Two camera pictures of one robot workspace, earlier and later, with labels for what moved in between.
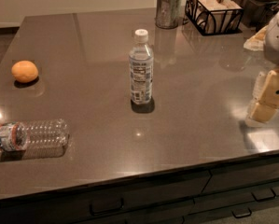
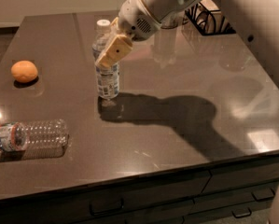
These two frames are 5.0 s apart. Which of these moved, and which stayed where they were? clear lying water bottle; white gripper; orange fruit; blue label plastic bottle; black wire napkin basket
Moved: white gripper; blue label plastic bottle
Stayed: orange fruit; black wire napkin basket; clear lying water bottle
